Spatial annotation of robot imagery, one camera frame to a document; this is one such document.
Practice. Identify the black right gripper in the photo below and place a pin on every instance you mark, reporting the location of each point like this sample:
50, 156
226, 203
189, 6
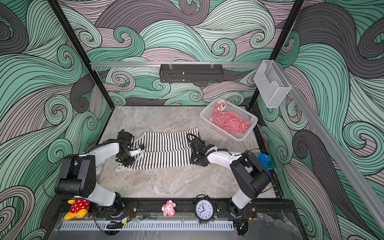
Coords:
192, 159

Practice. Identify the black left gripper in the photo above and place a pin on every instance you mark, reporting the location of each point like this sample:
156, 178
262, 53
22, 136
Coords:
127, 163

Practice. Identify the black white striped tank top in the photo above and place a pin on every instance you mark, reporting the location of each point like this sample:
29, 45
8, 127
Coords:
162, 150

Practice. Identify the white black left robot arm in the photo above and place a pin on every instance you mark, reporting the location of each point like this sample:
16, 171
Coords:
78, 173

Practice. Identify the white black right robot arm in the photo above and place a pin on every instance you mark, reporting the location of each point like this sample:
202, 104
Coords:
249, 172

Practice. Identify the red white striped tank top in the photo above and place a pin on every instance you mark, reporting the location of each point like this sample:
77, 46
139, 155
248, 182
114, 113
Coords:
229, 121

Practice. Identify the white plastic laundry basket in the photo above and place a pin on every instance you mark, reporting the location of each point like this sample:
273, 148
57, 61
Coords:
206, 115

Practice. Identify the black analog alarm clock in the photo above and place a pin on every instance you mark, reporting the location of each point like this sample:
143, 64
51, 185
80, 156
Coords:
203, 208

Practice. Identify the pink plush toy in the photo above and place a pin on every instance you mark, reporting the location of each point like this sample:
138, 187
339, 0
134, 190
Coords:
169, 208

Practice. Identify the blue round lid object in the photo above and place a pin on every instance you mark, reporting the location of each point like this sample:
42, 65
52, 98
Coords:
267, 161

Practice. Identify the yellow red plush doll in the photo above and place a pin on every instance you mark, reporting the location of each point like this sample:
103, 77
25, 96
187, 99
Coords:
79, 209

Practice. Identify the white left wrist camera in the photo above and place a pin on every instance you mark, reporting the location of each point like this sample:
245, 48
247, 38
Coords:
137, 150

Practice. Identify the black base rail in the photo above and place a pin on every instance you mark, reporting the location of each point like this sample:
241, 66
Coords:
143, 207

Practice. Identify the black wall shelf tray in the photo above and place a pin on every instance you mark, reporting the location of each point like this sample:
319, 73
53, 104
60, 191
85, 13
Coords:
191, 73

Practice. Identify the white slotted cable duct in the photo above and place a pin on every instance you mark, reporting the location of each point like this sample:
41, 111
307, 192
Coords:
150, 226

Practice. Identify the clear plastic wall bin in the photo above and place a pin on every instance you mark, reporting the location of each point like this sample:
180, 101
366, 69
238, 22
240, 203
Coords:
272, 82

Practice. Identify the black vertical frame post left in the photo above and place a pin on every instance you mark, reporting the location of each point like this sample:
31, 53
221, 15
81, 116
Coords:
78, 47

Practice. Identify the black vertical frame post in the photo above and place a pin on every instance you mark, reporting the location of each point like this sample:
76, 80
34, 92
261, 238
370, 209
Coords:
78, 47
287, 27

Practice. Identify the black vertical frame post right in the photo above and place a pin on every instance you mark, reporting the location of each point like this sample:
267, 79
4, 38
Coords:
287, 27

